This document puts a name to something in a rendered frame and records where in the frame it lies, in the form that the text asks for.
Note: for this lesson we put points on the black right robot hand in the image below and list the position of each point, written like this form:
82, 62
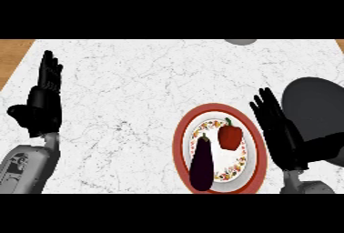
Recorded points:
279, 133

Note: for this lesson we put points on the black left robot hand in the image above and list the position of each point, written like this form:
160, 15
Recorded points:
42, 109

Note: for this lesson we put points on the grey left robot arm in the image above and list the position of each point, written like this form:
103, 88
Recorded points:
23, 168

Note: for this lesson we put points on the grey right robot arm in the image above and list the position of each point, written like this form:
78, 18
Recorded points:
301, 183

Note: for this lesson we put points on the red rimmed white plate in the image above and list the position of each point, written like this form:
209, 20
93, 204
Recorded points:
250, 142

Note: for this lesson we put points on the red bell pepper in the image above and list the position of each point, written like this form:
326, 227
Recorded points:
230, 136

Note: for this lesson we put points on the dark purple eggplant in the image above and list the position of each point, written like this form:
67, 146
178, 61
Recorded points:
200, 167

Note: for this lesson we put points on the grey round object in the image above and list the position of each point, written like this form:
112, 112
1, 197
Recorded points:
240, 41

